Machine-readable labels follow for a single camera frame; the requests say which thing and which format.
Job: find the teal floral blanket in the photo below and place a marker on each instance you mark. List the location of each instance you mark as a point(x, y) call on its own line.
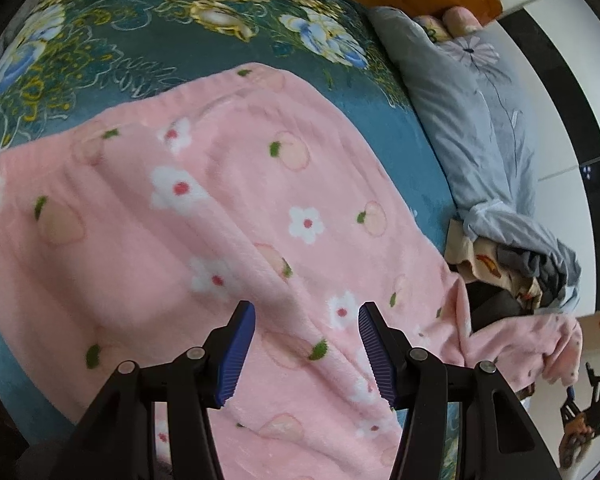
point(280, 50)

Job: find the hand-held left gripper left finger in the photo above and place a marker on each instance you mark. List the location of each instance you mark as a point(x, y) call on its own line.
point(236, 355)

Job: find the dark cloth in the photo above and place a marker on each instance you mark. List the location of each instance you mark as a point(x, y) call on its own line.
point(495, 305)

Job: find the pink floral fleece garment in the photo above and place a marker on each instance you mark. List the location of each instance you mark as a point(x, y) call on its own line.
point(240, 220)

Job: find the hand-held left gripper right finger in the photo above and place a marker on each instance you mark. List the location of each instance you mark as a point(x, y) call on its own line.
point(377, 355)

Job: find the beige printed cloth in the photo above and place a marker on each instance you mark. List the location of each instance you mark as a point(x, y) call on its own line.
point(485, 262)

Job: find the pink pillow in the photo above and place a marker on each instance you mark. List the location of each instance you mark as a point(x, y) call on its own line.
point(461, 20)

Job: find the grey floral quilt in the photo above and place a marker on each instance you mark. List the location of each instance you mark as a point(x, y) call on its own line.
point(460, 110)

